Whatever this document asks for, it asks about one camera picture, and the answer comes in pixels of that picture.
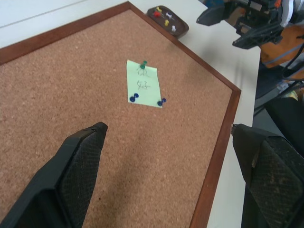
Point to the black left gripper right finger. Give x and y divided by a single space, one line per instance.
275 180

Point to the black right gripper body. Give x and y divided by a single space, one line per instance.
256 12

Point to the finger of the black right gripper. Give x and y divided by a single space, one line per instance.
211 15
257 35

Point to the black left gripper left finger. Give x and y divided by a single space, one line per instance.
71 175

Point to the white push pin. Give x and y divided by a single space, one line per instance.
169 16
173 28

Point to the yellow push pin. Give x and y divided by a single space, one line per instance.
158 9
166 22

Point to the red push pin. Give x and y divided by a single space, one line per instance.
156 14

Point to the green push pin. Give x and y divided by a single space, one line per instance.
143 65

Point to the light green sticky note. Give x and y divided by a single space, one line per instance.
152 93

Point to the blue push pin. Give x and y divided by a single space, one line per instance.
161 102
133 97

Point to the orange background object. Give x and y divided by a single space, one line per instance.
282 51

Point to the dark brown pin tray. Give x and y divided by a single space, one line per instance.
183 29

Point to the black chair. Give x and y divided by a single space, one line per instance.
288 121

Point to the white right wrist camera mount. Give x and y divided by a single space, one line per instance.
287 14

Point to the cork board with wooden frame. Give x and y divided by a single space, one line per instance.
71 83

